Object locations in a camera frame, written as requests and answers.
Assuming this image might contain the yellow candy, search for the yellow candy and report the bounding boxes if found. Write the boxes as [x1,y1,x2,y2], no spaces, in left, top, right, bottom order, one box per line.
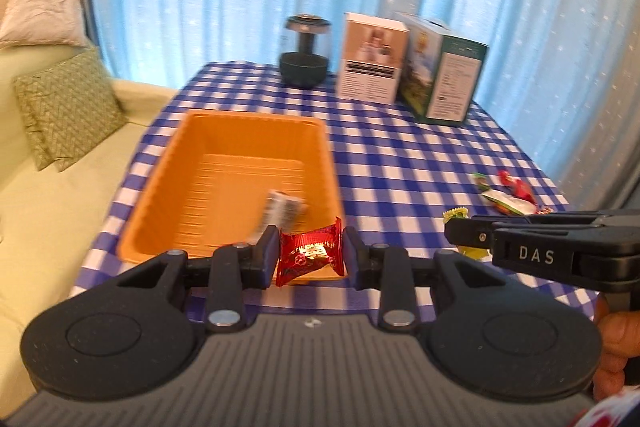
[442,205,494,262]

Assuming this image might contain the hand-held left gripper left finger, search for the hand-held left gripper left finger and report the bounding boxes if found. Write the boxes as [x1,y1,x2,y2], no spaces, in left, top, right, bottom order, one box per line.
[114,225,281,334]

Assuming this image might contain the dark green tabletop humidifier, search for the dark green tabletop humidifier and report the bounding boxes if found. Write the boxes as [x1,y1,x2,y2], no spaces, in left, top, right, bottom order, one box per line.
[278,14,334,88]

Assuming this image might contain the beige satin cushion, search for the beige satin cushion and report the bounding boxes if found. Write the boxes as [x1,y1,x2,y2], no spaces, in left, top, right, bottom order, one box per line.
[0,0,91,50]

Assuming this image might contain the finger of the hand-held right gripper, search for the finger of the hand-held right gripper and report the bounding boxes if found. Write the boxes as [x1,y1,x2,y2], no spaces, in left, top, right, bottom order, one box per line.
[443,209,640,254]
[491,226,640,289]

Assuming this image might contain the red candy gold print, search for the red candy gold print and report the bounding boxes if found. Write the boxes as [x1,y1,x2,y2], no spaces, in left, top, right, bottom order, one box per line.
[274,217,348,289]

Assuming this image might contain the person's right hand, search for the person's right hand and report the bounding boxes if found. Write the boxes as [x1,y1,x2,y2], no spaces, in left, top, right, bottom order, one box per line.
[592,312,640,404]

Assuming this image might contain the orange plastic tray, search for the orange plastic tray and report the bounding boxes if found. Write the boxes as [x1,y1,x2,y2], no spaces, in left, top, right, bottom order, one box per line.
[116,109,348,285]

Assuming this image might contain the small grey snack packet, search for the small grey snack packet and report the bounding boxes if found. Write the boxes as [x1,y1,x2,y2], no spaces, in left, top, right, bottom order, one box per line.
[259,188,307,239]

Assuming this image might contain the green zigzag cushion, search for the green zigzag cushion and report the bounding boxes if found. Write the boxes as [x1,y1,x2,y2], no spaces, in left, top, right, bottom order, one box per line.
[12,47,128,172]

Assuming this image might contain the white green snack packet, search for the white green snack packet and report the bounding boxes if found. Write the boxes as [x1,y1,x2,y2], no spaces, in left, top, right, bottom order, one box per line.
[481,188,537,216]

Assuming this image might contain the red white patterned clothing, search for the red white patterned clothing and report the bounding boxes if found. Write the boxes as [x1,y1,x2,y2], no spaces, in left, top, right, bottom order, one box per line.
[570,393,640,427]

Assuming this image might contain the green cardboard box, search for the green cardboard box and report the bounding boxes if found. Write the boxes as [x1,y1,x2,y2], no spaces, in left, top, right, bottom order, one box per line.
[395,11,490,126]

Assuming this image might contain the blue white checked tablecloth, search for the blue white checked tablecloth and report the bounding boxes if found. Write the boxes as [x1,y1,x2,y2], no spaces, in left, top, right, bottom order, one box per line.
[69,61,603,325]

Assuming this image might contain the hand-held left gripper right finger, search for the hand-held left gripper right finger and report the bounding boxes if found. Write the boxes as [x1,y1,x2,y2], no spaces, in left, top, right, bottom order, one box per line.
[341,226,506,334]

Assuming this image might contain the white cardboard box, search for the white cardboard box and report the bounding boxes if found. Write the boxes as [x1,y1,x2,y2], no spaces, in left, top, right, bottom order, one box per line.
[335,12,411,106]

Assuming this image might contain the light green sofa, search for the light green sofa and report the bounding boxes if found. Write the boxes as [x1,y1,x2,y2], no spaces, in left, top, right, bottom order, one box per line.
[0,42,182,408]

